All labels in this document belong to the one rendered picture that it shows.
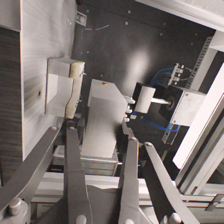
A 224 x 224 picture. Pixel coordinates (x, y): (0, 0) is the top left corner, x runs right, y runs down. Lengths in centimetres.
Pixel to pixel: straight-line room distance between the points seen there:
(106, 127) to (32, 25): 18
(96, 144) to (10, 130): 15
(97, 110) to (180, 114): 36
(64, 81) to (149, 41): 43
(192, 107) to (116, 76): 35
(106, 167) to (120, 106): 39
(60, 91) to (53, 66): 11
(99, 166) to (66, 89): 30
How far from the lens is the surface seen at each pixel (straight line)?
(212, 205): 55
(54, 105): 35
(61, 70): 32
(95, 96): 17
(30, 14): 25
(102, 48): 64
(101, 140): 20
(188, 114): 51
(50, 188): 35
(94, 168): 54
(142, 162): 17
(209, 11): 27
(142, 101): 43
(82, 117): 18
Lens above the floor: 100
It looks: 11 degrees up
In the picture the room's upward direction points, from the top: 100 degrees clockwise
